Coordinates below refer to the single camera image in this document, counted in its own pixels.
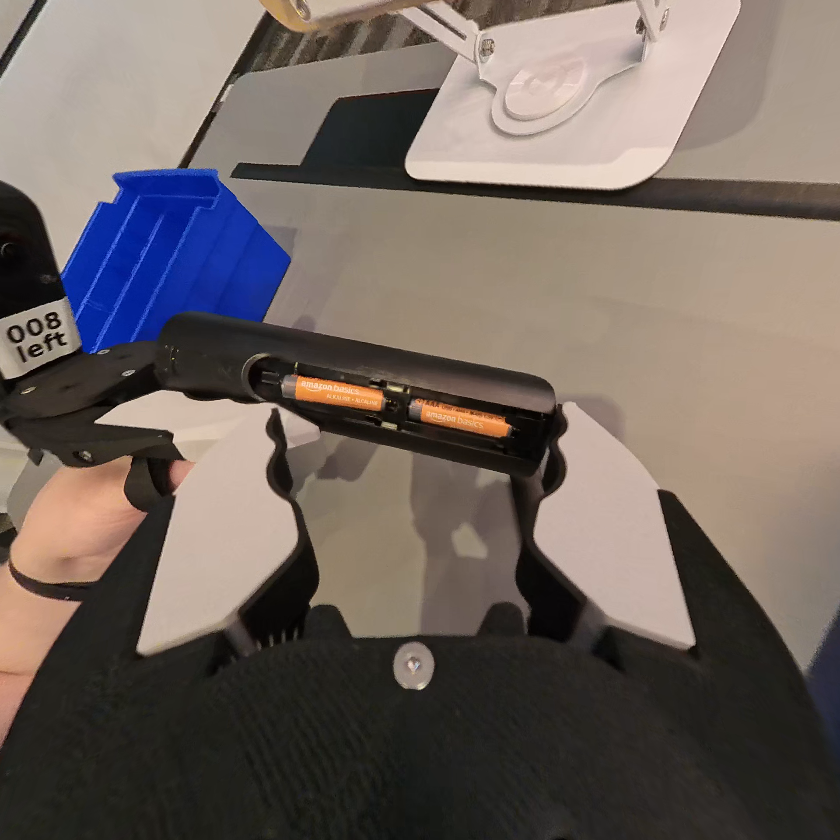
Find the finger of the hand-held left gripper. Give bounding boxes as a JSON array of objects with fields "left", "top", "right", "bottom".
[{"left": 99, "top": 392, "right": 283, "bottom": 458}]

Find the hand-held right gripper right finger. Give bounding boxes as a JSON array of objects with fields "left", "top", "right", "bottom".
[{"left": 512, "top": 401, "right": 697, "bottom": 653}]

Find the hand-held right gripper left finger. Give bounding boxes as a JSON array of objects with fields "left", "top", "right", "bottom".
[{"left": 136, "top": 407, "right": 320, "bottom": 657}]

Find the black remote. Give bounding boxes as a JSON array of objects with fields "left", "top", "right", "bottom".
[{"left": 155, "top": 313, "right": 559, "bottom": 476}]

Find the aaa battery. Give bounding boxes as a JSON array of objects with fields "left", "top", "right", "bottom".
[
  {"left": 283, "top": 374, "right": 389, "bottom": 412},
  {"left": 407, "top": 398, "right": 515, "bottom": 441}
]

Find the person's left hand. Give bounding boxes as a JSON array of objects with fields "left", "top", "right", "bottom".
[{"left": 0, "top": 453, "right": 198, "bottom": 592}]

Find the white sign stand base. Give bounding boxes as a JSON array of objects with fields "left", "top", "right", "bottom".
[{"left": 405, "top": 0, "right": 742, "bottom": 191}]

